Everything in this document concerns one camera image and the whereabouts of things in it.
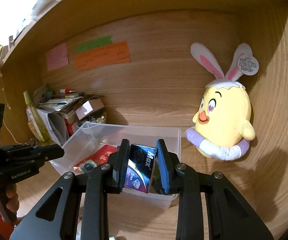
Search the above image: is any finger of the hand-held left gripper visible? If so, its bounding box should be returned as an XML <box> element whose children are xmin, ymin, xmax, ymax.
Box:
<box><xmin>3</xmin><ymin>144</ymin><xmax>65</xmax><ymax>159</ymax></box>
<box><xmin>22</xmin><ymin>155</ymin><xmax>50</xmax><ymax>168</ymax></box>

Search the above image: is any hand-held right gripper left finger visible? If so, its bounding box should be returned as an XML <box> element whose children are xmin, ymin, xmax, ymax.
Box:
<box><xmin>9</xmin><ymin>139</ymin><xmax>131</xmax><ymax>240</ymax></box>

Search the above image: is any orange paper note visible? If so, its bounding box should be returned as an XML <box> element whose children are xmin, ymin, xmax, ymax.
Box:
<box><xmin>73</xmin><ymin>41</ymin><xmax>131</xmax><ymax>72</ymax></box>

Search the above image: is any red book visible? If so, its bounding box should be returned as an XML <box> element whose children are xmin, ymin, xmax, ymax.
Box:
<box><xmin>65</xmin><ymin>116</ymin><xmax>78</xmax><ymax>135</ymax></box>

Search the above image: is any stack of books and papers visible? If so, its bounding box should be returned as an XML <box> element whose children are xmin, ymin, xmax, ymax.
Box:
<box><xmin>33</xmin><ymin>85</ymin><xmax>104</xmax><ymax>113</ymax></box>

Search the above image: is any shiny blue box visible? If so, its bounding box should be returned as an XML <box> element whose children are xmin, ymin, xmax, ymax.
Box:
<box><xmin>124</xmin><ymin>144</ymin><xmax>163</xmax><ymax>194</ymax></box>

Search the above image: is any small white cardboard box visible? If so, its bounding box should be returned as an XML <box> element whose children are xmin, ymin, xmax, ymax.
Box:
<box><xmin>75</xmin><ymin>97</ymin><xmax>106</xmax><ymax>120</ymax></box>

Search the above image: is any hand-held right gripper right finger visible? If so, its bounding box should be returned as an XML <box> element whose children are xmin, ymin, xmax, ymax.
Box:
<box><xmin>156</xmin><ymin>139</ymin><xmax>274</xmax><ymax>240</ymax></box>

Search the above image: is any white hanging cord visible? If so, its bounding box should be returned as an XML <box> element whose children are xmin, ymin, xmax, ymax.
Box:
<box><xmin>0</xmin><ymin>50</ymin><xmax>32</xmax><ymax>145</ymax></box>

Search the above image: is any person's left hand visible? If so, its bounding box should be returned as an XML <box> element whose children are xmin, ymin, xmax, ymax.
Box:
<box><xmin>5</xmin><ymin>185</ymin><xmax>20</xmax><ymax>213</ymax></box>

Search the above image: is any yellow-green spray bottle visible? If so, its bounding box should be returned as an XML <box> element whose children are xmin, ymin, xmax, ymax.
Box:
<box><xmin>23</xmin><ymin>91</ymin><xmax>45</xmax><ymax>142</ymax></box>

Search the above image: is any green paper note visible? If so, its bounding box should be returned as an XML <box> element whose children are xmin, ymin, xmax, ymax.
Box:
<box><xmin>74</xmin><ymin>35</ymin><xmax>113</xmax><ymax>54</ymax></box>

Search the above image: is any dark green patterned item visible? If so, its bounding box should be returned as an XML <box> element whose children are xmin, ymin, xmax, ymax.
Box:
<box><xmin>80</xmin><ymin>159</ymin><xmax>97</xmax><ymax>174</ymax></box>

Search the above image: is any pink paper note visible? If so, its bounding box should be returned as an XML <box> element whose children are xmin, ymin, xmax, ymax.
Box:
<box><xmin>46</xmin><ymin>43</ymin><xmax>69</xmax><ymax>71</ymax></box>

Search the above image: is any white lotion tube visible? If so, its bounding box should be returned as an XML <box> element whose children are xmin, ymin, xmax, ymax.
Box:
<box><xmin>26</xmin><ymin>107</ymin><xmax>41</xmax><ymax>140</ymax></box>

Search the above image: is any red paper packet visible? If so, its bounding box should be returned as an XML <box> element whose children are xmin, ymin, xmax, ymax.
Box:
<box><xmin>73</xmin><ymin>144</ymin><xmax>118</xmax><ymax>170</ymax></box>

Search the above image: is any clear plastic storage bin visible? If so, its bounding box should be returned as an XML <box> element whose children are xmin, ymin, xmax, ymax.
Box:
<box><xmin>48</xmin><ymin>121</ymin><xmax>182</xmax><ymax>209</ymax></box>

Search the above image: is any yellow chick plush toy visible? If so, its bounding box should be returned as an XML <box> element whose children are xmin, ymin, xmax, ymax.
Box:
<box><xmin>185</xmin><ymin>42</ymin><xmax>260</xmax><ymax>161</ymax></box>

